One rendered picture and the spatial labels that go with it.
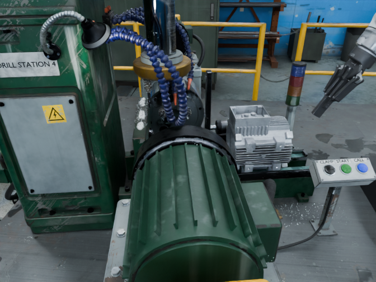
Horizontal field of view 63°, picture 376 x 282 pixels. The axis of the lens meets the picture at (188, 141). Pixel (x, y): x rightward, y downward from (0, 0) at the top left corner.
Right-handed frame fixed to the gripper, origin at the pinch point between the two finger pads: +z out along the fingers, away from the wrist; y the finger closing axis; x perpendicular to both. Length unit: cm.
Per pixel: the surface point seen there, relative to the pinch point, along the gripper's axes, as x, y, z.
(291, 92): 7.2, -34.2, 5.4
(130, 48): -59, -333, 101
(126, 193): -45, 8, 56
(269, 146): -8.1, 2.8, 19.5
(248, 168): -10.0, 3.5, 30.1
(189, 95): -34, -27, 25
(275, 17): 139, -461, -30
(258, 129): -13.6, -0.6, 16.9
